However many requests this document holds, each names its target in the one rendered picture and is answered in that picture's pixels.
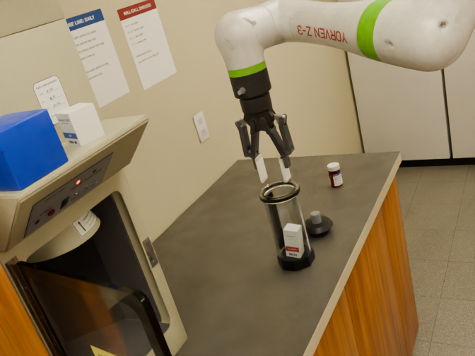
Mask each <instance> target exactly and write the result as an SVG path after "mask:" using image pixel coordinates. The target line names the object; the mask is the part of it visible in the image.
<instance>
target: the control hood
mask: <svg viewBox="0 0 475 356"><path fill-rule="evenodd" d="M148 119H149V117H148V115H146V114H144V115H138V116H131V117H120V118H114V119H104V120H102V121H101V122H100V123H101V125H102V128H103V130H104V132H105V135H104V136H102V137H100V138H97V139H95V140H94V141H91V142H90V143H87V144H85V145H84V146H72V145H68V144H67V142H64V143H63V144H62V145H63V147H64V150H65V152H66V155H67V158H68V159H69V161H68V162H66V163H65V164H63V165H62V166H60V167H58V168H56V169H55V170H54V171H52V172H50V173H49V174H47V175H45V176H44V177H42V178H41V179H39V180H37V181H36V182H34V183H33V184H31V185H30V186H28V187H26V188H24V189H23V190H20V191H0V251H4V252H7V251H9V250H10V249H12V248H13V247H15V246H16V245H17V244H19V243H20V242H22V241H23V240H24V239H25V238H27V237H29V236H30V235H31V234H32V233H34V232H35V231H37V230H38V229H40V228H41V227H42V226H43V225H42V226H40V227H39V228H37V229H36V230H35V231H34V232H32V233H30V234H29V235H28V236H27V237H25V238H24V235H25V231H26V227H27V225H28V220H29V217H30V213H31V210H32V206H33V205H34V204H36V203H37V202H38V201H40V200H42V199H43V198H44V197H46V196H48V195H49V194H51V193H52V192H53V191H55V190H57V189H58V188H59V187H61V186H63V185H64V184H65V183H67V182H69V181H70V180H72V179H73V178H74V177H76V176H78V175H79V174H80V173H82V172H84V171H85V170H87V169H88V168H89V167H91V166H93V165H94V164H95V163H97V162H99V161H100V160H102V159H103V158H105V157H106V156H108V155H109V154H110V153H112V152H113V155H112V158H111V160H110V163H109V165H108V167H107V170H106V173H105V176H104V177H103V180H102V183H103V182H105V181H106V180H108V179H109V178H110V177H111V176H113V175H114V174H116V173H117V172H118V171H120V170H121V169H123V168H124V167H126V166H127V165H128V164H129V163H130V162H131V160H132V158H133V156H134V153H135V151H136V149H137V147H138V144H139V142H140V140H141V137H142V136H143V133H144V131H145V128H146V126H147V124H148V121H149V120H148ZM102 183H100V184H99V185H101V184H102ZM99 185H97V186H96V187H98V186H99ZM96 187H95V188H96ZM95 188H94V189H95ZM94 189H92V190H94ZM92 190H90V191H89V192H88V193H90V192H91V191H92ZM88 193H87V194H88ZM85 195H86V194H85ZM85 195H84V196H85ZM84 196H82V197H80V199H81V198H83V197H84ZM80 199H78V200H80ZM78 200H77V201H78ZM77 201H75V202H77ZM75 202H74V203H75ZM74 203H72V204H71V205H70V206H72V205H73V204H74ZM70 206H68V207H70ZM68 207H67V208H68ZM67 208H65V209H64V210H63V211H65V210H66V209H67ZM63 211H62V212H63ZM62 212H60V213H62ZM60 213H58V214H57V215H56V216H58V215H59V214H60ZM56 216H54V217H53V218H55V217H56ZM53 218H52V219H53ZM52 219H50V220H52ZM50 220H49V221H50ZM49 221H47V222H46V223H45V224H47V223H48V222H49ZM45 224H44V225H45Z"/></svg>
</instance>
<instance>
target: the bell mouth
mask: <svg viewBox="0 0 475 356"><path fill-rule="evenodd" d="M99 226H100V219H99V218H98V217H97V216H96V215H95V214H94V213H93V212H92V211H90V210H89V211H88V212H87V213H85V214H84V215H82V216H81V217H80V218H79V219H77V220H76V221H75V222H73V223H72V224H70V226H68V227H67V228H65V229H64V230H62V231H61V232H60V233H59V234H58V235H56V236H55V237H53V238H52V239H51V240H49V241H48V242H47V243H46V244H44V245H43V246H42V247H40V248H39V249H38V250H37V251H35V252H34V253H32V254H31V255H30V256H29V257H28V258H27V260H26V262H28V263H37V262H41V261H46V260H49V259H53V258H55V257H58V256H61V255H62V254H65V253H67V252H69V251H71V250H73V249H75V248H76V247H79V246H80V245H82V244H83V243H84V242H86V241H87V240H88V239H90V238H91V237H92V236H93V235H94V234H95V233H96V231H97V230H98V228H99Z"/></svg>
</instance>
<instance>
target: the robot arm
mask: <svg viewBox="0 0 475 356"><path fill-rule="evenodd" d="M474 28H475V0H366V1H352V2H319V1H308V0H268V1H266V2H264V3H262V4H259V5H256V6H251V7H248V8H242V9H239V10H235V11H230V12H228V13H226V14H225V15H224V16H222V17H221V18H220V20H219V21H218V23H217V25H216V28H215V33H214V37H215V42H216V45H217V47H218V49H219V51H220V53H221V55H222V57H223V60H224V62H225V65H226V68H227V70H228V75H229V78H230V83H231V85H232V89H233V93H234V96H235V98H237V99H240V106H241V108H242V112H243V113H244V117H243V118H240V119H238V120H237V121H236V122H235V125H236V127H237V129H238V131H239V135H240V140H241V144H242V150H243V154H244V156H245V157H246V158H247V157H249V158H252V161H253V164H254V168H255V169H256V170H258V173H259V178H260V180H261V183H264V182H265V181H266V180H267V179H268V176H267V173H266V168H265V165H264V160H263V157H262V154H260V153H259V132H260V131H265V132H266V134H267V135H269V137H270V138H271V140H272V142H273V143H274V145H275V147H276V149H277V151H278V152H279V154H280V157H279V158H278V160H279V163H280V166H281V171H282V175H283V180H284V182H285V183H286V182H288V180H289V179H290V178H291V174H290V170H289V167H290V166H291V162H290V158H289V155H290V154H291V153H292V152H293V151H294V150H295V148H294V145H293V141H292V138H291V134H290V131H289V129H288V125H287V115H286V114H283V115H280V114H276V113H275V111H274V110H273V107H272V101H271V96H270V93H269V91H270V90H271V81H270V78H269V73H268V70H267V67H266V62H265V58H264V50H265V49H267V48H270V47H273V46H275V45H279V44H282V43H285V42H304V43H311V44H317V45H324V46H328V47H333V48H337V49H341V50H344V51H347V52H350V53H353V54H356V55H358V56H362V57H365V58H368V59H372V60H375V61H379V62H382V63H386V64H391V65H394V66H399V67H403V68H406V69H413V70H417V71H424V72H431V71H439V70H441V69H444V68H446V67H448V66H449V65H451V64H453V63H454V62H455V61H456V60H457V59H458V58H459V57H460V56H461V55H462V53H463V51H464V50H465V48H466V46H467V43H468V41H469V39H470V37H471V34H472V33H473V31H474ZM274 120H276V123H277V124H278V127H279V131H280V133H281V137H282V139H283V140H282V139H281V137H280V135H279V133H278V131H277V130H276V126H275V124H274ZM247 124H248V125H249V126H250V135H251V145H250V138H249V134H248V131H247V126H246V125H247Z"/></svg>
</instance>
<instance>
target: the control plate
mask: <svg viewBox="0 0 475 356"><path fill-rule="evenodd" d="M112 155H113V152H112V153H110V154H109V155H108V156H106V157H105V158H103V159H102V160H100V161H99V162H97V163H95V164H94V165H93V166H91V167H89V168H88V169H87V170H85V171H84V172H82V173H80V174H79V175H78V176H76V177H74V178H73V179H72V180H70V181H69V182H67V183H65V184H64V185H63V186H61V187H59V188H58V189H57V190H55V191H53V192H52V193H51V194H49V195H48V196H46V197H44V198H43V199H42V200H40V201H38V202H37V203H36V204H34V205H33V206H32V210H31V213H30V217H29V220H28V225H27V227H26V231H25V235H24V238H25V237H27V236H28V235H29V234H30V233H32V232H34V231H35V230H36V229H37V228H39V227H40V226H42V225H44V224H45V223H46V222H47V221H49V220H50V219H52V218H53V217H54V216H56V215H57V214H58V213H60V212H62V211H63V210H64V209H65V208H67V207H68V206H70V205H71V204H72V203H74V202H75V201H77V200H78V199H80V197H82V196H84V195H85V194H87V193H88V192H89V191H90V190H92V189H94V188H95V187H96V186H97V185H99V184H100V183H102V180H103V177H104V176H105V173H106V170H107V167H108V165H109V163H110V160H111V158H112ZM95 168H97V170H96V172H94V173H93V170H94V169H95ZM95 179H96V181H97V183H93V181H94V180H95ZM78 180H80V182H79V183H78V184H76V182H77V181H78ZM87 185H88V189H87V190H86V189H84V187H85V186H87ZM76 192H78V194H79V195H78V196H74V195H75V193H76ZM68 196H69V200H68V203H67V205H66V206H64V207H63V208H62V209H60V207H61V203H62V201H63V200H64V199H65V198H67V197H68ZM52 209H55V212H54V214H53V215H51V216H48V213H49V212H50V211H51V210H52ZM39 219H40V221H39V223H38V224H36V225H35V222H36V221H37V220H39Z"/></svg>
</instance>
